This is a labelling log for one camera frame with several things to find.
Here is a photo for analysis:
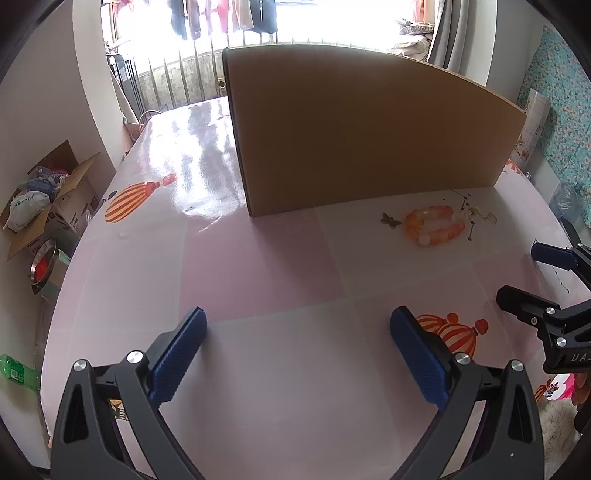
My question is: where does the balcony railing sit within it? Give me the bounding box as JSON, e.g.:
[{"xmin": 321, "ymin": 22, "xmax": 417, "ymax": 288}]
[{"xmin": 108, "ymin": 32, "xmax": 232, "ymax": 116}]

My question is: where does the pink balloon print tablecloth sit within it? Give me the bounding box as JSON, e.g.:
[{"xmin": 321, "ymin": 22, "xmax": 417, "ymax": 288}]
[{"xmin": 39, "ymin": 99, "xmax": 591, "ymax": 480}]

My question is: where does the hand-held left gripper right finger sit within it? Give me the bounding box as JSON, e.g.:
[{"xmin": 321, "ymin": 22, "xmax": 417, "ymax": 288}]
[{"xmin": 389, "ymin": 305, "xmax": 546, "ymax": 480}]

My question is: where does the grey curtain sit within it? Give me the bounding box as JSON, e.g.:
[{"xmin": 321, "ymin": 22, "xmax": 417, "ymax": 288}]
[{"xmin": 427, "ymin": 0, "xmax": 492, "ymax": 88}]

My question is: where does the green plastic bottle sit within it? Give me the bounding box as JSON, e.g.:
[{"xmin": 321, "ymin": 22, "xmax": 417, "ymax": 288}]
[{"xmin": 0, "ymin": 353, "xmax": 41, "ymax": 392}]

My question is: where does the open cardboard box of clutter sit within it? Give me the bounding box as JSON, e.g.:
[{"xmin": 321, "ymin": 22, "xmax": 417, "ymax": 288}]
[{"xmin": 1, "ymin": 140, "xmax": 101, "ymax": 263}]

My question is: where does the orange white bead bracelet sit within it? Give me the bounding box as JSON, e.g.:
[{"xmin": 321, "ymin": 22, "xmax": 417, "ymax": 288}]
[{"xmin": 405, "ymin": 206, "xmax": 467, "ymax": 248}]

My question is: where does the large brown cardboard box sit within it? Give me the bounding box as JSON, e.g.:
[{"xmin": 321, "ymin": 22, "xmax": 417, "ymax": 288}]
[{"xmin": 222, "ymin": 44, "xmax": 528, "ymax": 217}]

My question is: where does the rolled printed poster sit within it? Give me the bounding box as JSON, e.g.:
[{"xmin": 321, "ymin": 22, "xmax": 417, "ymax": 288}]
[{"xmin": 512, "ymin": 88, "xmax": 552, "ymax": 163}]

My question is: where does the pile of bedding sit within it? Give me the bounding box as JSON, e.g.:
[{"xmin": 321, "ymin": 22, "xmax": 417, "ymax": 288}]
[{"xmin": 392, "ymin": 21, "xmax": 437, "ymax": 61}]

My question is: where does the metal bowl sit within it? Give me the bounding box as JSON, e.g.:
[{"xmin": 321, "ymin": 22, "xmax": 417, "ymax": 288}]
[{"xmin": 28, "ymin": 239, "xmax": 59, "ymax": 284}]

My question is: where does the white plastic bag in box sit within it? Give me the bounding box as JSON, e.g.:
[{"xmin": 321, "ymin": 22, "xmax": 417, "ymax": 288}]
[{"xmin": 10, "ymin": 191, "xmax": 51, "ymax": 232}]

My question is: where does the teal floral cloth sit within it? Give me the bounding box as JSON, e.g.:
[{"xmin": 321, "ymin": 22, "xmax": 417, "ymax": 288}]
[{"xmin": 517, "ymin": 28, "xmax": 591, "ymax": 190}]

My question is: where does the black rack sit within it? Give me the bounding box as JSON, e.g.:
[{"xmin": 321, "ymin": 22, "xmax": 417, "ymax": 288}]
[{"xmin": 107, "ymin": 52, "xmax": 140, "ymax": 118}]

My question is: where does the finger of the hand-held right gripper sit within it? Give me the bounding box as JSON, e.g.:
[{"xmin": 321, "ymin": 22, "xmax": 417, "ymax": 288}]
[
  {"xmin": 530, "ymin": 241, "xmax": 591, "ymax": 278},
  {"xmin": 496, "ymin": 285, "xmax": 561, "ymax": 332}
]

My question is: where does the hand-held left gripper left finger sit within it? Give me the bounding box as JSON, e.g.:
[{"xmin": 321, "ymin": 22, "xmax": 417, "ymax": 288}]
[{"xmin": 50, "ymin": 306, "xmax": 208, "ymax": 480}]

